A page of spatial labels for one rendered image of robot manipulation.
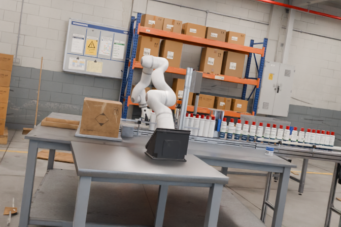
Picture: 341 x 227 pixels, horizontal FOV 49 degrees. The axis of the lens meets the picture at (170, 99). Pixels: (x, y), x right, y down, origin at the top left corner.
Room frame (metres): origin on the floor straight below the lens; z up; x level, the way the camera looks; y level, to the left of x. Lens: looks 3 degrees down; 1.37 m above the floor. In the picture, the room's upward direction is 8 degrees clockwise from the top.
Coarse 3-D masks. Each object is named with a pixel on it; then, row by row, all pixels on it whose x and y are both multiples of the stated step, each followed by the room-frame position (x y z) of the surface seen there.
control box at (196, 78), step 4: (192, 72) 3.31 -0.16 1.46; (196, 72) 3.30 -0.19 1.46; (200, 72) 3.39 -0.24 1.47; (192, 76) 3.31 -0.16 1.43; (196, 76) 3.31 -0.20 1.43; (200, 76) 3.40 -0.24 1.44; (192, 80) 3.30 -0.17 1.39; (196, 80) 3.32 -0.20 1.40; (200, 80) 3.42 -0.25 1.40; (192, 84) 3.30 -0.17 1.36; (196, 84) 3.33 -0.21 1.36; (200, 84) 3.43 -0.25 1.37; (192, 88) 3.30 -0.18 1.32; (196, 88) 3.35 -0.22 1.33; (192, 92) 3.30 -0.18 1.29; (196, 92) 3.36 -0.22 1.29
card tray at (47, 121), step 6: (42, 120) 3.15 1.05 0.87; (48, 120) 3.36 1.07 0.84; (54, 120) 3.37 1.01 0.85; (60, 120) 3.38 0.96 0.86; (66, 120) 3.39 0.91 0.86; (72, 120) 3.40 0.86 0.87; (48, 126) 3.12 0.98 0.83; (54, 126) 3.13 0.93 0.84; (60, 126) 3.14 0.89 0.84; (66, 126) 3.15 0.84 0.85; (72, 126) 3.16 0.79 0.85; (78, 126) 3.33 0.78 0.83
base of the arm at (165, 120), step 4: (160, 116) 2.65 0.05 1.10; (164, 116) 2.64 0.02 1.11; (168, 116) 2.65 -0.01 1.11; (172, 116) 2.69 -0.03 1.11; (160, 120) 2.63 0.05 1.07; (164, 120) 2.62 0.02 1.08; (168, 120) 2.63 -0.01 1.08; (172, 120) 2.65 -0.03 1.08; (160, 124) 2.61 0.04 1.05; (164, 124) 2.60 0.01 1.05; (168, 124) 2.60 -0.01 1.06; (172, 124) 2.62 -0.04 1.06; (172, 128) 2.59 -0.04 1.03
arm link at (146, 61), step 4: (144, 56) 3.04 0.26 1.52; (148, 56) 3.04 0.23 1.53; (152, 56) 3.06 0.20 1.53; (144, 60) 3.01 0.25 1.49; (148, 60) 3.01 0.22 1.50; (152, 60) 3.02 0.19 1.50; (144, 64) 3.02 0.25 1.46; (148, 64) 3.02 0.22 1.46; (152, 64) 3.03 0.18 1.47; (144, 68) 3.23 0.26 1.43; (148, 68) 3.21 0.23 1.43; (152, 68) 3.23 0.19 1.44; (148, 72) 3.23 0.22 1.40
